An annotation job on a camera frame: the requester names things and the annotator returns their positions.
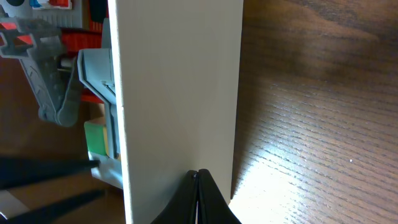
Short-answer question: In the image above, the yellow grey toy truck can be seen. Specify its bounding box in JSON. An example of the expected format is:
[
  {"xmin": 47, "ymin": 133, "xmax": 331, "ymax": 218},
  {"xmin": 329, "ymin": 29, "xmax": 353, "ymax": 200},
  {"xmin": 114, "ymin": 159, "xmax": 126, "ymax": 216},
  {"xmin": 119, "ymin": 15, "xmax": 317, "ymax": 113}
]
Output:
[{"xmin": 77, "ymin": 18, "xmax": 123, "ymax": 189}]

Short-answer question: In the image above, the red toy fire truck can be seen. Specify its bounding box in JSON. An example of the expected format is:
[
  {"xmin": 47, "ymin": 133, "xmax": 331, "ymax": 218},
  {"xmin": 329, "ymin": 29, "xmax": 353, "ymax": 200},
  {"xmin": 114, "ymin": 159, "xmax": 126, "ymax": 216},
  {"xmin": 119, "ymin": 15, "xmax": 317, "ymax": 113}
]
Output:
[{"xmin": 1, "ymin": 1, "xmax": 109, "ymax": 127}]

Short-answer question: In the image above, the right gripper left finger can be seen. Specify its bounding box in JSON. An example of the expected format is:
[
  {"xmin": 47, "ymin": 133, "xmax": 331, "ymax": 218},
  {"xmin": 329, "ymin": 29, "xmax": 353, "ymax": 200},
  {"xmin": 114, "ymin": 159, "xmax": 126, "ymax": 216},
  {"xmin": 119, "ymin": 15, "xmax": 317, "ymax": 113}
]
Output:
[{"xmin": 151, "ymin": 170, "xmax": 198, "ymax": 224}]

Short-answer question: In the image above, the white cardboard box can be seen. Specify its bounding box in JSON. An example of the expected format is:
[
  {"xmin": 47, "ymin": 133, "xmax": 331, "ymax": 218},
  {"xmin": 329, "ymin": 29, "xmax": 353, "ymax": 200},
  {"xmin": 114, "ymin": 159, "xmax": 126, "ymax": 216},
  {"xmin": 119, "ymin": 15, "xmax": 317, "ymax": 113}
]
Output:
[{"xmin": 107, "ymin": 0, "xmax": 243, "ymax": 223}]

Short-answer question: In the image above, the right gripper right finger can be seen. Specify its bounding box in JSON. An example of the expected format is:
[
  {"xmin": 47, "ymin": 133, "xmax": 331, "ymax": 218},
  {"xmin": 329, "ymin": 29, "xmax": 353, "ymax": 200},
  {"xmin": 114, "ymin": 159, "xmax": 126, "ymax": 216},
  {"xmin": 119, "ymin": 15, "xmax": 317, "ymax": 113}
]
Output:
[{"xmin": 198, "ymin": 169, "xmax": 241, "ymax": 224}]

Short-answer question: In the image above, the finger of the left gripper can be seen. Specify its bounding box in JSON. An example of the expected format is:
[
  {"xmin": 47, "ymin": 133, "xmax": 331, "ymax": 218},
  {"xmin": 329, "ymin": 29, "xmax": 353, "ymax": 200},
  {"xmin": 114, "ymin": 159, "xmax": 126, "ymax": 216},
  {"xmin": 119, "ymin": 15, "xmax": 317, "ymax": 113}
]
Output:
[
  {"xmin": 1, "ymin": 157, "xmax": 100, "ymax": 190},
  {"xmin": 1, "ymin": 190, "xmax": 105, "ymax": 224}
]

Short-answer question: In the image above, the multicolour puzzle cube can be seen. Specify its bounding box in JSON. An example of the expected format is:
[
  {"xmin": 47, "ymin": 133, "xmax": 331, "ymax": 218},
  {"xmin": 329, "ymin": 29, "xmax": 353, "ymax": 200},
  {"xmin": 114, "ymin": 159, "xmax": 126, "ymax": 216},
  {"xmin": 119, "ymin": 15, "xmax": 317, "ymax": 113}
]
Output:
[{"xmin": 84, "ymin": 117, "xmax": 109, "ymax": 156}]

